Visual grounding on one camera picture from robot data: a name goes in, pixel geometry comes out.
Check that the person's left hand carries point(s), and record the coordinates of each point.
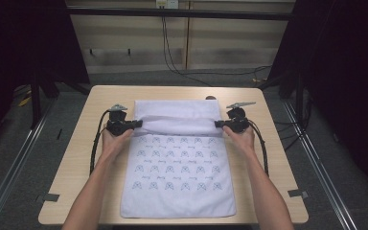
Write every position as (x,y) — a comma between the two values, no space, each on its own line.
(116,145)

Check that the person's right hand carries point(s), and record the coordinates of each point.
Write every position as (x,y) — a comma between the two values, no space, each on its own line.
(241,140)

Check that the dark round table grommet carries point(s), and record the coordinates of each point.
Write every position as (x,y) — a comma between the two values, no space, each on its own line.
(210,97)

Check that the yellow floor item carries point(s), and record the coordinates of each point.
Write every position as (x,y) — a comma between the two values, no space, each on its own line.
(24,101)

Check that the white printed towel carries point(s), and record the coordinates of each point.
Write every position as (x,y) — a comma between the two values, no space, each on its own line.
(177,179)

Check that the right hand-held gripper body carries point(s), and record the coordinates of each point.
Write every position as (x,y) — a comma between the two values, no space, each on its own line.
(238,123)

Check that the black curtain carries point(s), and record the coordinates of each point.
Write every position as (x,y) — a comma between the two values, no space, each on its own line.
(22,41)
(348,80)

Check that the small black floor item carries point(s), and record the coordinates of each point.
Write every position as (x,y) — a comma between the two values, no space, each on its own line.
(59,134)

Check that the white wall socket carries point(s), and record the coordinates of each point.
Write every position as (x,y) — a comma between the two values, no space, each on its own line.
(167,3)

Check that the black metal stand post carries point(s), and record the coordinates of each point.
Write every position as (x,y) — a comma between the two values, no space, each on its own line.
(299,99)
(35,102)

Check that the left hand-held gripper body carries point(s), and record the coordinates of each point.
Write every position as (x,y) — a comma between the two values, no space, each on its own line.
(117,124)

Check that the black horizontal frame bar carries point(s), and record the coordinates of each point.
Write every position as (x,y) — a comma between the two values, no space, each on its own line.
(172,13)

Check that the aluminium floor rail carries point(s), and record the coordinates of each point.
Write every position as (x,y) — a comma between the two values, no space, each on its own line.
(16,159)
(316,166)

